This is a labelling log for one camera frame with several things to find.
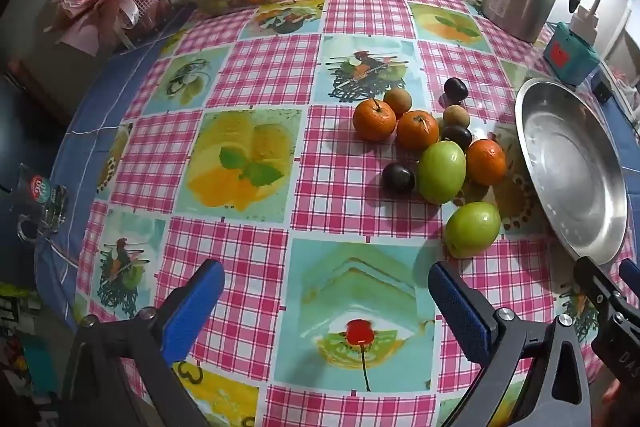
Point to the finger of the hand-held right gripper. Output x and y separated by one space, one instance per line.
631 274
592 277

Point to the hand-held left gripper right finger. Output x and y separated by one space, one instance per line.
460 312

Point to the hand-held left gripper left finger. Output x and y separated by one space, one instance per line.
195 307

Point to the green jujube fruit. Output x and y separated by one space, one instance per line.
441 172
472 229

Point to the stainless steel basin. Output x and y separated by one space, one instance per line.
570 167

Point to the dark purple plum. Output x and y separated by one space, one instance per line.
455 90
456 136
398 178

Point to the small brown fruit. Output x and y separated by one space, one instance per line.
456 115
397 101

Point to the black power adapter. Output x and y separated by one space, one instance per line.
602 93

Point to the glass mug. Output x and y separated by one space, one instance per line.
37 202

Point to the clear plastic bag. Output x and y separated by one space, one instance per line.
622 82

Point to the teal box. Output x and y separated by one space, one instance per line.
570 54

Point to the pink checked printed tablecloth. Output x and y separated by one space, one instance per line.
260 72

